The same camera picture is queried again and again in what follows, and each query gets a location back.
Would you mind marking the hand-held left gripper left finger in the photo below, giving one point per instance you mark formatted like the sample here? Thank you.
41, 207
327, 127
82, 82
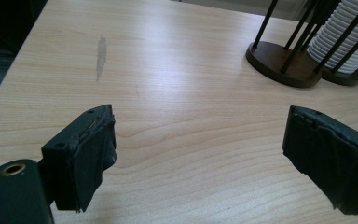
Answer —
74, 155

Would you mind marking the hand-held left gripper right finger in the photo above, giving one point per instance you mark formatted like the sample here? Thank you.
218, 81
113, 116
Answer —
332, 155

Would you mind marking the dark wooden cup holder rack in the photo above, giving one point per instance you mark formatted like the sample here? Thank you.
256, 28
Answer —
270, 57

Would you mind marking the stack of white paper cups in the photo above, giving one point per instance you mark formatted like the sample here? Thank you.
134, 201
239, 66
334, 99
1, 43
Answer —
332, 28

